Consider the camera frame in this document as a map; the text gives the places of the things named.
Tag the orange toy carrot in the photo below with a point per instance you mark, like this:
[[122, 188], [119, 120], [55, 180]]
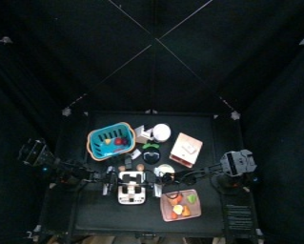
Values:
[[176, 199]]

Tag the pink toy tray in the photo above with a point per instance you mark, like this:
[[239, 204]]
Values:
[[180, 205]]

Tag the white round lid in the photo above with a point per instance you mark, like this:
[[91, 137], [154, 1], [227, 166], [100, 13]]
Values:
[[162, 132]]

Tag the pale yellow toy food piece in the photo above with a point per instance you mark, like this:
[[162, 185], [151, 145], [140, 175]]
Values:
[[178, 209]]

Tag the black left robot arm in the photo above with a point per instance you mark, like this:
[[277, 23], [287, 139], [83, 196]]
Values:
[[56, 163]]

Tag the small white block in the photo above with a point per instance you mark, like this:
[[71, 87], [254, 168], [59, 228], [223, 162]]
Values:
[[188, 148]]

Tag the red wooden drawer box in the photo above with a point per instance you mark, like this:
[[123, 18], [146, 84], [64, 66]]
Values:
[[186, 150]]

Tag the red orange toy food piece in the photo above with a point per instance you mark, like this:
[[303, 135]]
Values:
[[174, 215]]

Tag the dark red toy food piece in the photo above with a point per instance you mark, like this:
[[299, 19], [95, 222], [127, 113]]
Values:
[[124, 140]]

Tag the small brown wooden toy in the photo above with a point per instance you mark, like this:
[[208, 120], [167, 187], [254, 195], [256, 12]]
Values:
[[140, 166], [122, 167]]

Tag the orange toy fruit piece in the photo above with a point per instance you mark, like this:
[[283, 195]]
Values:
[[186, 212]]

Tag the white paper napkin holder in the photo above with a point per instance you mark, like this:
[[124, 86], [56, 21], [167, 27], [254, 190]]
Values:
[[142, 133]]

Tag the white toy bowl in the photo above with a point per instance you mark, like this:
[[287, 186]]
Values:
[[166, 169]]

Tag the black labelled panel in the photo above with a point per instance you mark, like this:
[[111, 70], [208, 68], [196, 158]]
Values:
[[239, 219]]

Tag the green toy leaf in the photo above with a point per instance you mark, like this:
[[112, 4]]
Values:
[[151, 146]]

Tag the teal basket with orange rim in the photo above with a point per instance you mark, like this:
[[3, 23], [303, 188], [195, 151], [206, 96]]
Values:
[[111, 142]]

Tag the black round toy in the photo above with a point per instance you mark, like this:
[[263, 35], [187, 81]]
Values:
[[151, 156]]

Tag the green toy vegetable piece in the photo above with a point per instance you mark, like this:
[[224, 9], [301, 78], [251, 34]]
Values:
[[191, 199]]

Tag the white toy cutting board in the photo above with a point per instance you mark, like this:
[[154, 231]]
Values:
[[131, 198]]

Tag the small white square card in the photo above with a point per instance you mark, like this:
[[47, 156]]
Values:
[[135, 154]]

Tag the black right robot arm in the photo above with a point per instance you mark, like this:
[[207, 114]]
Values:
[[226, 166]]

